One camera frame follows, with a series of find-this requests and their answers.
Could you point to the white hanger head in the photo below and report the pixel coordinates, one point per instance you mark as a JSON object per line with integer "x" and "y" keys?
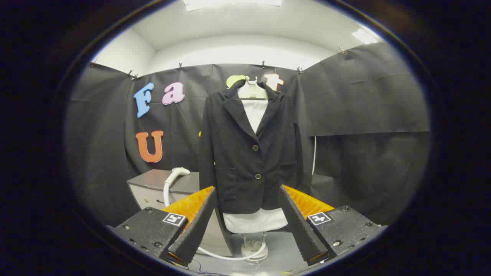
{"x": 251, "y": 92}

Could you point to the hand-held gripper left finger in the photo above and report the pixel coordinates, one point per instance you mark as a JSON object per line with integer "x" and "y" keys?
{"x": 197, "y": 230}

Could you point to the black jacket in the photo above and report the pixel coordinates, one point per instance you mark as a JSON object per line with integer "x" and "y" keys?
{"x": 238, "y": 153}

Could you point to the small ceiling light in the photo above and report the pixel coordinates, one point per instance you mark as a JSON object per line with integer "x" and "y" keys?
{"x": 364, "y": 36}

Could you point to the white steamer stand base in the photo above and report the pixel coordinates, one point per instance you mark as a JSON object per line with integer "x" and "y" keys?
{"x": 253, "y": 249}

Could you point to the white cloth under jacket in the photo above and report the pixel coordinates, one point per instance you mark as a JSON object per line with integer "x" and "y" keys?
{"x": 255, "y": 115}

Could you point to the black backdrop cloth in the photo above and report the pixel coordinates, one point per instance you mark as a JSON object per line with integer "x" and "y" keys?
{"x": 364, "y": 96}

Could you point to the row of small backdrop clips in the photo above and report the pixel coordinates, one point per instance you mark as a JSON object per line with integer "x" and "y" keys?
{"x": 263, "y": 65}

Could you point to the long ceiling light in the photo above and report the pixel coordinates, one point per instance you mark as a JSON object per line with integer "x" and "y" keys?
{"x": 230, "y": 3}

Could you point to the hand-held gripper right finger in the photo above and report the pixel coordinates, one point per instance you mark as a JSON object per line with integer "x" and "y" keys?
{"x": 303, "y": 234}

